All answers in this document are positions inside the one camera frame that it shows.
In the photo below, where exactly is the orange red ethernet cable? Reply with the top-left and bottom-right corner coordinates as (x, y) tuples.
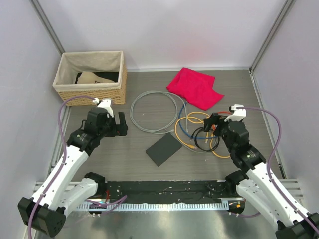
(210, 111), (231, 131)

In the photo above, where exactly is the black network switch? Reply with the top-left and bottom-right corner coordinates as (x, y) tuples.
(146, 133), (182, 167)

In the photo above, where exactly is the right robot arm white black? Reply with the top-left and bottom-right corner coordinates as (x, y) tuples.
(203, 111), (319, 239)

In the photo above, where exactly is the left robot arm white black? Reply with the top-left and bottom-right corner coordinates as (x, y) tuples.
(18, 107), (128, 238)

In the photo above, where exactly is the pink folded cloth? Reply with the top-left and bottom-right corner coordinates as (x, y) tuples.
(166, 68), (224, 110)

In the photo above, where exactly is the beige cloth in basket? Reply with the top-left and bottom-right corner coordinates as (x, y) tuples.
(75, 71), (119, 84)

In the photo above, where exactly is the wicker basket with liner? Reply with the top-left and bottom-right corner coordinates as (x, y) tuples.
(53, 51), (127, 105)

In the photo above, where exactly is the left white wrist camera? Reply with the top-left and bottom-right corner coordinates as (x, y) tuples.
(92, 98), (114, 117)

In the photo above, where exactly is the black ethernet cable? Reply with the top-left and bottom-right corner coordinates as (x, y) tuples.
(190, 126), (221, 152)

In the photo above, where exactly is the blue ethernet cable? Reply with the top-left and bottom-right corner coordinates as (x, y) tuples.
(178, 102), (217, 140)

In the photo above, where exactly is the grey ethernet cable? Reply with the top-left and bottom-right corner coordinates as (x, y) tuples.
(130, 90), (200, 153)

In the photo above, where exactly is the white slotted cable duct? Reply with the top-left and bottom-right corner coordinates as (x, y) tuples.
(75, 201), (229, 213)

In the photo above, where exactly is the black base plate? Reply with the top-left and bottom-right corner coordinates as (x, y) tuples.
(106, 180), (239, 204)

